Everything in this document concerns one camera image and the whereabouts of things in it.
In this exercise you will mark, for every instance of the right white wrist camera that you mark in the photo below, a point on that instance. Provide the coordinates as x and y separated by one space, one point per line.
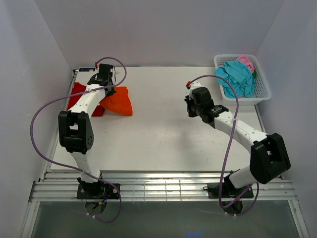
193 85

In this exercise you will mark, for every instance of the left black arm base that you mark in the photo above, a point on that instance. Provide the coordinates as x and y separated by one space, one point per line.
96 190

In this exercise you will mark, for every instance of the green garment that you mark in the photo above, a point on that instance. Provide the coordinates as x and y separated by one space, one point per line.
254 74

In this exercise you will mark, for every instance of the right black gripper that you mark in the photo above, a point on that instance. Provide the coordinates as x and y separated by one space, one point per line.
188 100

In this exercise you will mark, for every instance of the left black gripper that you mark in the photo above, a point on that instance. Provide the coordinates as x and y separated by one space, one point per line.
113 91

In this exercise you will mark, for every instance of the pink t shirt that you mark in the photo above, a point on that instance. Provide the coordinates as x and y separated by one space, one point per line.
247 62

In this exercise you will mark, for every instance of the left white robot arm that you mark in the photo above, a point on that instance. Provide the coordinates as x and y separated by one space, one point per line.
74 125

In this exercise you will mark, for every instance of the white plastic basket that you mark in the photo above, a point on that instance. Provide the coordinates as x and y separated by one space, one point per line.
261 91

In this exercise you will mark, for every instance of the blue label sticker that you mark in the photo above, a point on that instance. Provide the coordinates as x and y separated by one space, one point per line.
87 69

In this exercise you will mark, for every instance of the blue t shirt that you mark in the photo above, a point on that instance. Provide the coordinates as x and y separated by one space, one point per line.
238 76

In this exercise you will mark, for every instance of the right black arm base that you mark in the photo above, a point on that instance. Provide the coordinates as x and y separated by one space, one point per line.
227 191

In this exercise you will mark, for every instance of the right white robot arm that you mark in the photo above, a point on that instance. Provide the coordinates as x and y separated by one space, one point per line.
268 154

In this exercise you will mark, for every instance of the aluminium table frame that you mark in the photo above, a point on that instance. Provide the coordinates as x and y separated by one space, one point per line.
163 160

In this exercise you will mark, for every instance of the orange t shirt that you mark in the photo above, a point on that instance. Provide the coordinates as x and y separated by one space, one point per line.
118 103

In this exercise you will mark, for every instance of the folded red t shirt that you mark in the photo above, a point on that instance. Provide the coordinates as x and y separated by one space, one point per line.
76 96

